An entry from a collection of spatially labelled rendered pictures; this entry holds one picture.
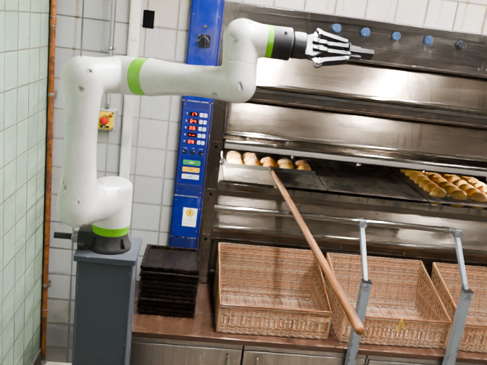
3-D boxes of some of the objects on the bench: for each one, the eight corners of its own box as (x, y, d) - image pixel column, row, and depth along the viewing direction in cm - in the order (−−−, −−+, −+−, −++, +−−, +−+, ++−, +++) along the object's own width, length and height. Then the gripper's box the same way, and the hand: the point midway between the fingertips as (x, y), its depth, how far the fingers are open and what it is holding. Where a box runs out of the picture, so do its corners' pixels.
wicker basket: (317, 295, 317) (325, 250, 309) (411, 303, 323) (422, 259, 315) (337, 343, 270) (347, 292, 263) (448, 350, 276) (460, 300, 269)
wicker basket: (211, 286, 311) (217, 240, 304) (309, 294, 318) (317, 249, 310) (214, 333, 265) (220, 280, 257) (329, 341, 271) (338, 290, 264)
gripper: (289, 35, 166) (367, 45, 168) (288, 71, 160) (369, 81, 162) (294, 18, 159) (375, 28, 161) (293, 54, 154) (377, 65, 156)
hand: (360, 53), depth 162 cm, fingers closed
